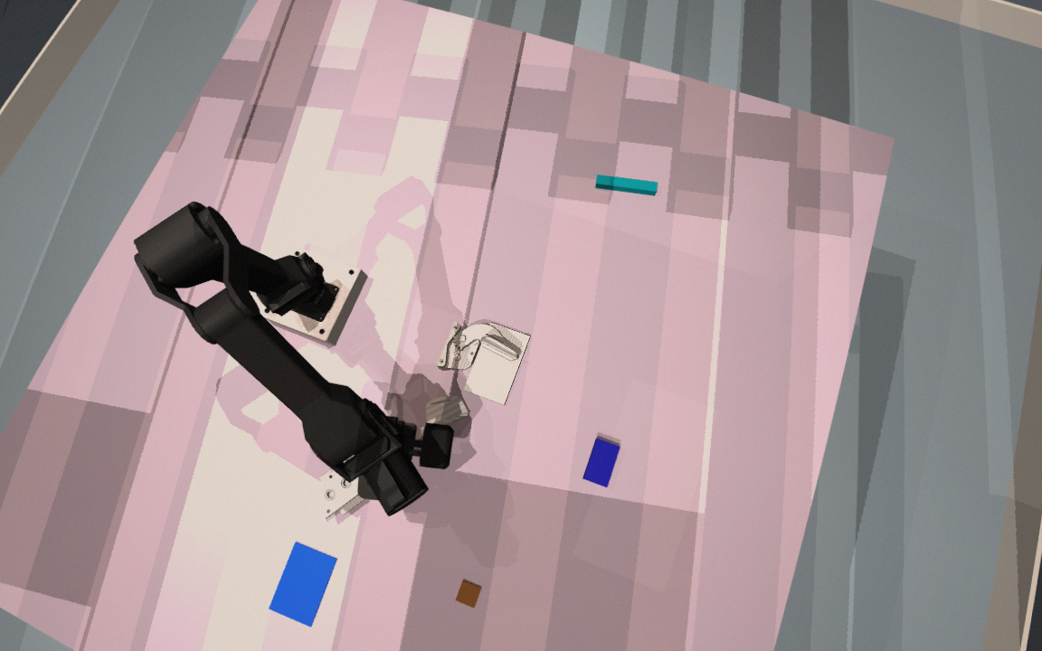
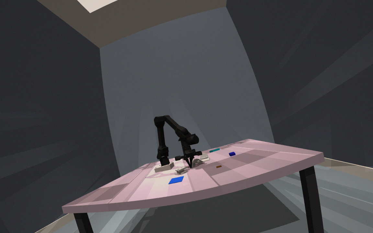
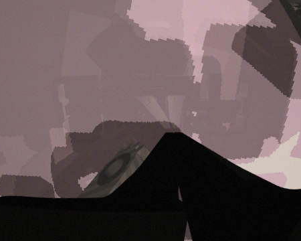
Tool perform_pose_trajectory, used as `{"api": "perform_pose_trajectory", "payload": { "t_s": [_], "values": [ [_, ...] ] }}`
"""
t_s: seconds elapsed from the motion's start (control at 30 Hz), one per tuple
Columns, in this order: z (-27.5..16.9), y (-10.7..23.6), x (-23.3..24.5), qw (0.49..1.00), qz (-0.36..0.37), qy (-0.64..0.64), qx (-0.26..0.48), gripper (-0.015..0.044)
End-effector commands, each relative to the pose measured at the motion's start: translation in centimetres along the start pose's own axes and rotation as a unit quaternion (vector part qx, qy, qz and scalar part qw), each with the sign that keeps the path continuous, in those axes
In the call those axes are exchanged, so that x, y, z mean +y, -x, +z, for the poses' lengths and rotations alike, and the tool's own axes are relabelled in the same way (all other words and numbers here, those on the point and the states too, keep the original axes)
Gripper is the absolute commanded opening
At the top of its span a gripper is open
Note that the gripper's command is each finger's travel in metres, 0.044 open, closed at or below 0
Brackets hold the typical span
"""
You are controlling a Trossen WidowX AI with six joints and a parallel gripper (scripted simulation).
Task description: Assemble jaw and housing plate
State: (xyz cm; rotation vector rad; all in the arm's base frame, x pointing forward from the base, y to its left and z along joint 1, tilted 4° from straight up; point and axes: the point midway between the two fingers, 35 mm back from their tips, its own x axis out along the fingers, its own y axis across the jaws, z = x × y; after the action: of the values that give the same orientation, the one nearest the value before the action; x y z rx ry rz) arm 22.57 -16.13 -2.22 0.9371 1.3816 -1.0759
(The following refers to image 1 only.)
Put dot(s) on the teal rectangular bar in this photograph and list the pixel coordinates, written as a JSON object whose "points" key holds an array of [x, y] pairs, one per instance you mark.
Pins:
{"points": [[626, 185]]}

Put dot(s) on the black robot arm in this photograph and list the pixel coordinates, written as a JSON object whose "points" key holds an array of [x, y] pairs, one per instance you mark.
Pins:
{"points": [[195, 245]]}

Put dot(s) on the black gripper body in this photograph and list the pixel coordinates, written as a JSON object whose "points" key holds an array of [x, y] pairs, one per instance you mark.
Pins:
{"points": [[436, 443]]}

